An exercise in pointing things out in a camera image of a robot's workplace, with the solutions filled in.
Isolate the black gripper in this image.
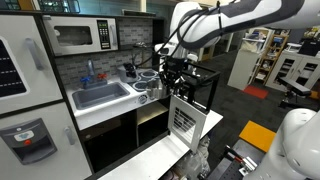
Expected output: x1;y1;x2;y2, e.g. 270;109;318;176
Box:
159;58;185;94

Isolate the stainless steel pot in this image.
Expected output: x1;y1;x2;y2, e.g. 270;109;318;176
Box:
146;79;170;99

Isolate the white oven cabinet door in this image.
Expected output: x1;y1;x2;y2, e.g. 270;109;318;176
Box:
168;95;207;153

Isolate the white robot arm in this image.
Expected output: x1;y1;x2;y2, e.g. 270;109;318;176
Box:
156;0;320;90

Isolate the white storage cabinet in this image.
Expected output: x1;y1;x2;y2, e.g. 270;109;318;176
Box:
266;51;320;91

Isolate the grey toy sink faucet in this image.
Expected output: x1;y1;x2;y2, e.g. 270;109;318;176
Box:
80;59;107;89

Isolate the clear plastic bag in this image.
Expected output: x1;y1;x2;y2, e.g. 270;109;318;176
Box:
173;136;211;180

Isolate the white toy kitchen unit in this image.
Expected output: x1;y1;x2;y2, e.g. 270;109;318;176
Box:
0;9;183;180

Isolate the wooden bookshelf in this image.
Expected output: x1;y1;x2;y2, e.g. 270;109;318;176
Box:
254;34;288;84

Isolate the toy microwave oven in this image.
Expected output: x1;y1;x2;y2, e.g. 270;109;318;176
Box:
43;15;118;56

